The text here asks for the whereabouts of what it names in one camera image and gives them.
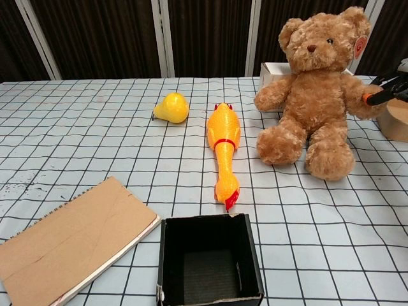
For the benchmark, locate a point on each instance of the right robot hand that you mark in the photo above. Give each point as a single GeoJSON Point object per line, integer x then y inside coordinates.
{"type": "Point", "coordinates": [390, 89]}

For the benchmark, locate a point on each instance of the brown plush teddy bear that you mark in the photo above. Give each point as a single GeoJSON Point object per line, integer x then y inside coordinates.
{"type": "Point", "coordinates": [315, 105]}

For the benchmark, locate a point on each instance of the yellow rubber chicken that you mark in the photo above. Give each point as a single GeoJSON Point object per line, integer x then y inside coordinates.
{"type": "Point", "coordinates": [223, 127]}

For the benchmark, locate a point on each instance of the yellow toy pear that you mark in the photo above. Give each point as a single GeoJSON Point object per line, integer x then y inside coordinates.
{"type": "Point", "coordinates": [173, 108]}

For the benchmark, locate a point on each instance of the brown paper tray box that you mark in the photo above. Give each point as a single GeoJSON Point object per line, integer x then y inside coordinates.
{"type": "Point", "coordinates": [395, 122]}

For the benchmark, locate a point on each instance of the white cardboard box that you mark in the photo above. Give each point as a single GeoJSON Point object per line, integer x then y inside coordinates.
{"type": "Point", "coordinates": [274, 71]}

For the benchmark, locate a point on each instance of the black open square box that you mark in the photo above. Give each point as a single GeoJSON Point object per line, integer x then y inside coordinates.
{"type": "Point", "coordinates": [207, 239]}

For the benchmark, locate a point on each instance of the blue checkered tablecloth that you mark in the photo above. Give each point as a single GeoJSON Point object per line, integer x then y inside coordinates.
{"type": "Point", "coordinates": [95, 134]}

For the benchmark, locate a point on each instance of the kraft spiral notebook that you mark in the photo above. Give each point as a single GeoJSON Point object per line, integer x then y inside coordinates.
{"type": "Point", "coordinates": [70, 236]}

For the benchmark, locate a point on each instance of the white screen frame post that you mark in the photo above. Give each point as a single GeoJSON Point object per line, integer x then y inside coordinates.
{"type": "Point", "coordinates": [163, 38]}
{"type": "Point", "coordinates": [373, 8]}
{"type": "Point", "coordinates": [255, 35]}
{"type": "Point", "coordinates": [38, 38]}

